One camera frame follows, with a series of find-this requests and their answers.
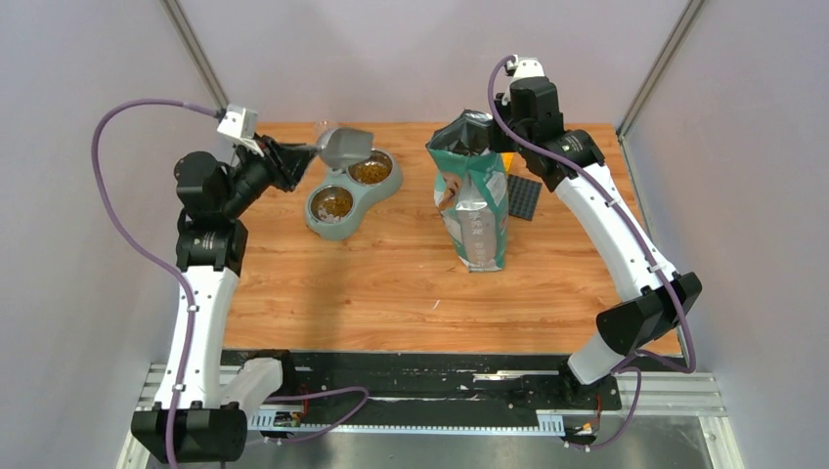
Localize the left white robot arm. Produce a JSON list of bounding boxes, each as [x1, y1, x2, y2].
[[131, 136, 317, 467]]

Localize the slotted grey cable duct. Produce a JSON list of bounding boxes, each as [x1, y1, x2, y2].
[[248, 405, 566, 436]]

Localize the teal double pet bowl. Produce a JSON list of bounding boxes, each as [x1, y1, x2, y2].
[[304, 149, 403, 241]]

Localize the dark grey building baseplate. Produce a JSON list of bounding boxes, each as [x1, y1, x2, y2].
[[507, 174, 543, 221]]

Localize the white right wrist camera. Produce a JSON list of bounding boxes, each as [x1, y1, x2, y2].
[[503, 55, 545, 81]]

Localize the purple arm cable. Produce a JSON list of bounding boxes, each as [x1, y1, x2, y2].
[[487, 55, 697, 452], [90, 98, 371, 469]]

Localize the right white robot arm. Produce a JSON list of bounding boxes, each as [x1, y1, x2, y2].
[[491, 76, 702, 408]]

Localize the brown pet food kibble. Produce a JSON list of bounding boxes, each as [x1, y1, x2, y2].
[[308, 161, 402, 224]]

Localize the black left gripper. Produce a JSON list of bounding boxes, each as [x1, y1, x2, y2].
[[220, 133, 318, 220]]

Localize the grey metal food scoop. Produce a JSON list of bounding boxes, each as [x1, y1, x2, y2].
[[315, 127, 374, 170]]

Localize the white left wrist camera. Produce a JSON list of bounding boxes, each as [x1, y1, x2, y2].
[[216, 104, 264, 156]]

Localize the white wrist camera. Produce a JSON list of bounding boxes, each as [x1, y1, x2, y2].
[[216, 104, 264, 156], [503, 55, 545, 81]]

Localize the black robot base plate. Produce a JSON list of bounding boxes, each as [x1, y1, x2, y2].
[[220, 349, 623, 429]]

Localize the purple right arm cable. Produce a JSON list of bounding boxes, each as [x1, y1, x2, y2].
[[487, 55, 697, 452]]

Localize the yellow building block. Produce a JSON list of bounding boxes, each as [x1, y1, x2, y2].
[[502, 152, 514, 172]]

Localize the green pet food bag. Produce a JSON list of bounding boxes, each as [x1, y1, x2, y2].
[[426, 109, 508, 273]]

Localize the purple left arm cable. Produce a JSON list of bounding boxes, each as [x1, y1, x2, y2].
[[90, 98, 371, 469]]

